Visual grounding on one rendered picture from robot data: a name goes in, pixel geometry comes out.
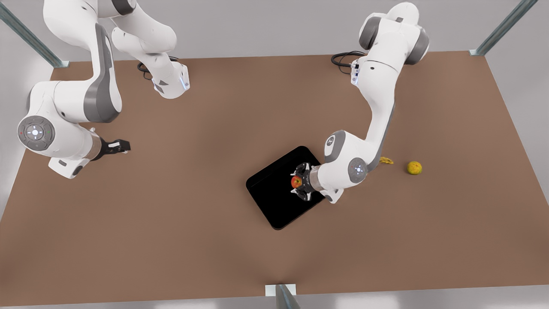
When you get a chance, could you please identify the silver frame post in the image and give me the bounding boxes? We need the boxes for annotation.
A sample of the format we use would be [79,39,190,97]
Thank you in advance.
[0,2,70,69]
[469,0,539,57]
[265,284,301,309]

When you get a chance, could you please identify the black cable loop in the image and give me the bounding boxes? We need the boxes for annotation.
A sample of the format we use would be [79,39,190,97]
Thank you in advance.
[331,51,366,75]
[137,56,180,81]

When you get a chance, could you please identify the black storage box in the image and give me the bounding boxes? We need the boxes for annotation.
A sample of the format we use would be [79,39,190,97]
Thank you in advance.
[246,146,327,230]

